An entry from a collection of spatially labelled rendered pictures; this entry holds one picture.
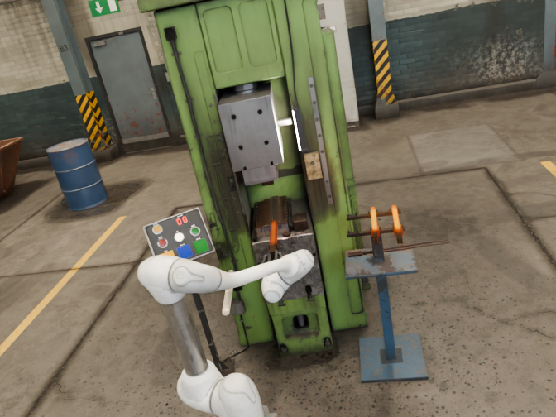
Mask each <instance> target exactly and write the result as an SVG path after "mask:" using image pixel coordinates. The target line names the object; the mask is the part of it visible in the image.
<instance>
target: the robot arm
mask: <svg viewBox="0 0 556 417"><path fill-rule="evenodd" d="M274 255H275V258H274V261H272V260H271V258H272V255H271V253H270V251H269V252H268V255H267V254H265V256H264V258H263V261H262V263H261V264H260V265H258V266H254V267H251V268H248V269H245V270H242V271H237V272H233V273H228V272H225V271H222V270H220V269H218V268H217V267H213V266H209V265H206V264H201V263H199V262H196V261H191V260H188V259H184V258H180V257H177V256H165V255H159V256H151V257H149V258H148V259H146V260H144V261H143V262H142V263H141V264H140V265H139V267H138V271H137V277H138V280H139V281H140V282H141V284H142V285H143V286H144V287H146V288H147V289H148V291H149V292H150V293H151V295H152V296H153V297H154V298H155V300H156V301H157V302H158V303H160V304H161V306H162V309H163V311H164V313H165V317H166V320H167V323H168V324H169V327H170V331H171V334H172V336H173V339H174V341H175V346H176V347H177V350H178V353H179V355H180V359H181V361H182V364H183V367H184V370H183V371H182V373H181V376H180V378H179V380H178V383H177V392H178V395H179V397H180V399H181V400H182V401H183V402H184V403H185V404H187V405H188V406H190V407H192V408H194V409H196V410H200V411H203V412H205V413H209V414H213V415H217V416H218V417H277V413H270V414H266V407H265V406H264V405H262V403H261V398H260V396H259V393H258V390H257V388H256V386H255V384H254V382H253V381H252V380H251V379H250V378H249V377H248V376H246V375H244V374H242V373H232V374H229V375H227V376H225V377H222V374H221V373H220V372H219V371H218V369H217V368H216V366H215V365H214V364H213V363H212V362H211V361H210V360H207V359H206V356H205V354H204V350H203V347H202V344H201V342H200V339H199V335H198V332H197V329H196V327H195V324H194V320H193V316H192V314H191V311H190V308H189V304H188V301H187V299H186V296H185V293H200V294H204V293H212V292H216V291H219V290H227V289H232V288H236V287H238V286H242V285H245V284H248V283H251V282H253V281H255V280H259V279H261V278H263V279H262V283H261V290H262V294H263V296H264V298H265V299H266V300H267V301H269V302H270V303H276V302H278V301H279V300H280V299H281V298H282V296H283V294H284V293H285V292H286V290H287V289H288V288H289V287H290V286H291V285H292V284H293V283H295V282H296V281H297V280H299V279H301V278H302V277H303V276H305V275H306V274H307V273H308V272H309V271H310V270H311V268H312V267H313V265H314V257H313V256H312V254H311V253H310V252H309V251H308V250H305V249H302V250H298V251H297V252H293V253H291V254H289V255H285V256H282V255H281V252H279V253H278V250H276V246H275V252H274ZM278 257H280V259H278ZM267 259H268V261H269V262H267Z"/></svg>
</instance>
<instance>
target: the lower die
mask: <svg viewBox="0 0 556 417"><path fill-rule="evenodd" d="M275 197H277V223H278V224H277V235H278V234H283V233H284V232H290V230H289V224H288V218H287V217H285V218H284V219H283V214H284V213H288V212H287V211H285V212H284V213H283V211H284V210H288V209H287V208H284V210H283V205H282V204H283V202H287V200H284V201H283V202H282V200H283V199H286V196H280V197H279V195H278V196H274V197H271V198H270V199H264V201H261V202H259V203H260V205H259V203H257V204H258V205H259V206H260V211H259V209H257V210H258V211H259V213H258V212H257V213H258V214H259V216H260V217H259V219H258V214H257V217H256V219H258V221H259V222H257V221H256V234H257V238H260V237H269V236H270V232H271V221H272V198H275ZM259 206H257V207H258V208H259ZM284 216H288V214H285V215H284Z"/></svg>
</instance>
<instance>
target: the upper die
mask: <svg viewBox="0 0 556 417"><path fill-rule="evenodd" d="M242 175H243V179H244V182H245V185H254V184H259V183H263V182H268V181H273V180H278V179H279V178H278V164H277V165H273V161H272V162H271V165H269V166H264V167H259V168H255V169H250V170H247V168H246V166H245V167H244V170H242Z"/></svg>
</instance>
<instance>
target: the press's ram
mask: <svg viewBox="0 0 556 417"><path fill-rule="evenodd" d="M257 88H258V90H256V91H254V92H251V93H245V94H234V91H235V90H233V89H232V90H228V91H224V93H223V96H222V97H221V99H220V101H219V103H218V112H219V116H220V119H221V123H222V126H223V132H224V136H225V139H226V143H227V147H228V153H229V156H230V160H231V163H232V169H233V172H237V171H242V170H244V167H245V166H246V168H247V170H250V169H255V168H259V167H264V166H269V165H271V162H272V161H273V165H277V164H281V163H284V156H283V141H282V137H281V133H280V126H284V125H289V124H292V121H291V117H290V118H286V119H281V120H278V117H277V111H276V104H275V100H274V95H273V91H272V87H271V82H269V83H264V84H258V85H257Z"/></svg>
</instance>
